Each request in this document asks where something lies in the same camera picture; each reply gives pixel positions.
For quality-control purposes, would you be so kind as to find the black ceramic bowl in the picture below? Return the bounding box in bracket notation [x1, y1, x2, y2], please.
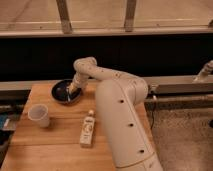
[51, 79, 82, 104]

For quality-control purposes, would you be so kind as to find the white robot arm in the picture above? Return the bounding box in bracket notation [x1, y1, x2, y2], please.
[68, 57, 163, 171]

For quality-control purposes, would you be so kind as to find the clear plastic cup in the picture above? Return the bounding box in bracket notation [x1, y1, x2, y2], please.
[27, 104, 50, 128]

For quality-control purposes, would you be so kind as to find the white plastic bottle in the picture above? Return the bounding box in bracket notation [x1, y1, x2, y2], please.
[79, 110, 95, 147]

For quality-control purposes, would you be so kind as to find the metal window frame rail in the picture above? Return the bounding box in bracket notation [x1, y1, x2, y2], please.
[0, 0, 213, 37]

